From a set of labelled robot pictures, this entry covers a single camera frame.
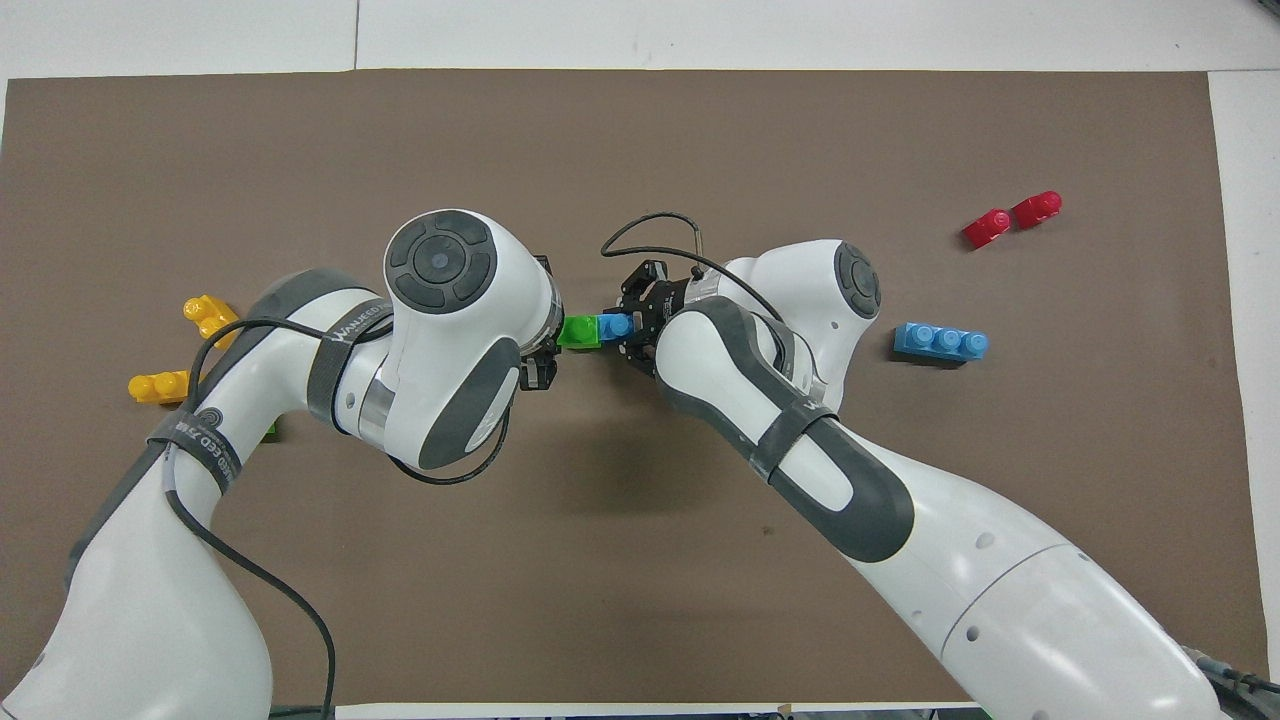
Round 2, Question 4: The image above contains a black velcro strap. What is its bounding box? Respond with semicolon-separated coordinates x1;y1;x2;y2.
748;398;839;483
146;403;244;498
305;298;399;433

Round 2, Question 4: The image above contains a red single-stud brick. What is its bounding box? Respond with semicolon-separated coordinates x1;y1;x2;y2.
1010;190;1064;231
962;208;1013;251

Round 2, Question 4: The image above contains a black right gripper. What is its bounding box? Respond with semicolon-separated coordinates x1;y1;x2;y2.
618;260;701;376

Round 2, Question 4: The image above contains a yellow two-stud brick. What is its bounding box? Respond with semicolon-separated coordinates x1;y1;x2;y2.
128;370;193;405
184;295;241;351

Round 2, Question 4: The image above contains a grey corrugated cable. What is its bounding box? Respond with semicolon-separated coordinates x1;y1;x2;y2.
1183;645;1280;703

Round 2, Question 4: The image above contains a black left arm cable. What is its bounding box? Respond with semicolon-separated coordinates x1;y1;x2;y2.
160;318;513;720

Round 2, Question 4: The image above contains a brown table mat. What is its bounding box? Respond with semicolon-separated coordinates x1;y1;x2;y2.
0;68;1273;706

